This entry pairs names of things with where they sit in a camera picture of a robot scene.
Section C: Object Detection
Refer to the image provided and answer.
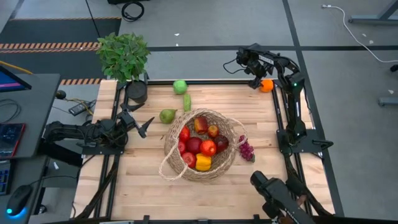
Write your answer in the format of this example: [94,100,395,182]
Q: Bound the woven straw basket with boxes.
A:
[159,108,248,183]

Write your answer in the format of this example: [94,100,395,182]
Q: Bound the dark red plum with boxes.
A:
[213,134,230,153]

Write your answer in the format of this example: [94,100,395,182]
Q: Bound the black mat hazard stripes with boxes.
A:
[0,17,123,86]

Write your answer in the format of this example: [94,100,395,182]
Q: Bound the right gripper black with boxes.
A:
[245,57,269,90]

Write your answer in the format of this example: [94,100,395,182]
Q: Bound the yellow cable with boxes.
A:
[0,60,34,76]

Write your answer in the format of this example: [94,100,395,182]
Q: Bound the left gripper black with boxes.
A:
[116,102,155,139]

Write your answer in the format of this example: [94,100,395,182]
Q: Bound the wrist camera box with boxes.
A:
[119,111,134,125]
[236,46,253,63]

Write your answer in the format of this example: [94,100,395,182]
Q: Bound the white cable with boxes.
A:
[322,4,398,64]

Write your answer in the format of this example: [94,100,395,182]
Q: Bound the black keyboard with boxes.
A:
[0,160,12,197]

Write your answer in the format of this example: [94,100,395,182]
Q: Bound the wooden desk grey legs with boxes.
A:
[347,0,398,26]

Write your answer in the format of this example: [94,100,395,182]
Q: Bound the black plant pot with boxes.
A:
[125,80,149,105]

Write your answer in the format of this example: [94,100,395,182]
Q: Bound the dark red pomegranate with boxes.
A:
[185,136,203,155]

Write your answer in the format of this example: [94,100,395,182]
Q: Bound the red brown apple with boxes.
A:
[207,124,220,138]

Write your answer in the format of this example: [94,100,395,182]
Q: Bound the green apple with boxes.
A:
[172,79,188,95]

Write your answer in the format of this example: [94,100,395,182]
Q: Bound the black coiled cable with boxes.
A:
[120,1,146,22]

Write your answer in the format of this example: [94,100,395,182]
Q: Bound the purple grape bunch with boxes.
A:
[238,134,256,164]

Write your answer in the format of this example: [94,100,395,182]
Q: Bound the orange fruit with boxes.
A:
[259,78,275,93]

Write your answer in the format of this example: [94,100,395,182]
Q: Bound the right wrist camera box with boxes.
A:
[236,46,253,63]

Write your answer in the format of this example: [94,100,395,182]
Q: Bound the red yellow mango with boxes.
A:
[194,116,209,134]

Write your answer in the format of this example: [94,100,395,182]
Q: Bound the green leafy plant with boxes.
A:
[96,32,152,83]

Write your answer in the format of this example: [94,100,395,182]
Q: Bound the red edged tablet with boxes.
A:
[0,123,26,159]

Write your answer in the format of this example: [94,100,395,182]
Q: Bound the grey desk foot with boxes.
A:
[377,96,398,108]

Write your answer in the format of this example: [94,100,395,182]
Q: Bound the dark grey desk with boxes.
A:
[0,73,62,224]

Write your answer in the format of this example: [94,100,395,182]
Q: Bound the computer monitor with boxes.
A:
[0,65,32,93]

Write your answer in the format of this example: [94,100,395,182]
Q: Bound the black power adapter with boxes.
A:
[68,100,97,117]

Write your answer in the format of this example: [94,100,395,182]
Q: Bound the bright red apple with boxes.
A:
[182,151,197,169]

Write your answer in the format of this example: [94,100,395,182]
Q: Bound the yellow bell pepper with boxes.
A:
[195,153,213,172]

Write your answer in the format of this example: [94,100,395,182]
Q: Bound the green pear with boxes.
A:
[159,108,178,124]

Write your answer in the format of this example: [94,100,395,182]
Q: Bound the black looped desk cable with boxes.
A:
[0,98,22,124]

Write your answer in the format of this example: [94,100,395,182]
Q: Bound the orange red tomato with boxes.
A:
[200,139,218,157]

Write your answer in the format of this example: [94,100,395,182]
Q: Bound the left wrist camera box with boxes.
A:
[119,111,134,125]

